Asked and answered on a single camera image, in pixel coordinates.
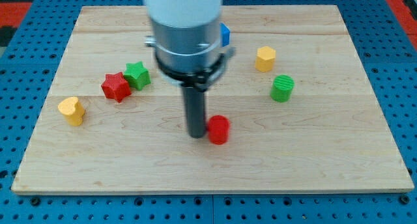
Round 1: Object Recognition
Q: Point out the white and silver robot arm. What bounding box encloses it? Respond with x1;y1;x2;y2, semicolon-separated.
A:
143;0;235;138

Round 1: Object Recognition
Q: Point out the green cylinder block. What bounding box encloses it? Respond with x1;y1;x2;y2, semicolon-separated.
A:
270;75;295;102

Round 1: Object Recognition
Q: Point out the blue block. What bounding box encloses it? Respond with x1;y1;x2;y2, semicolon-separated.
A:
220;23;230;47

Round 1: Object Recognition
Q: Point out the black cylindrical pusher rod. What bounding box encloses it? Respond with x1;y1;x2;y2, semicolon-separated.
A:
182;87;206;138

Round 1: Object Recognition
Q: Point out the red star block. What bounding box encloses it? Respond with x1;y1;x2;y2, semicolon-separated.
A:
101;72;132;103

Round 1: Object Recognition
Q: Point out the red cylinder block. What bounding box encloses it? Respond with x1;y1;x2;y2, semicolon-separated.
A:
207;115;230;145

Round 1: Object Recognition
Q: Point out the yellow hexagon block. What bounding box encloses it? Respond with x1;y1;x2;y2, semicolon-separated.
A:
255;46;276;72

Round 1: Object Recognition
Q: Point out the wooden board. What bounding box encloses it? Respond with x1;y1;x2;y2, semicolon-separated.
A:
12;5;414;195

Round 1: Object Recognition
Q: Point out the green star block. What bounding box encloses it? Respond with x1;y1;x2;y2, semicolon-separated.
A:
123;61;151;91

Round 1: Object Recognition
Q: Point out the yellow heart block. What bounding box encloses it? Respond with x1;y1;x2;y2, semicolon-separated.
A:
58;96;85;126

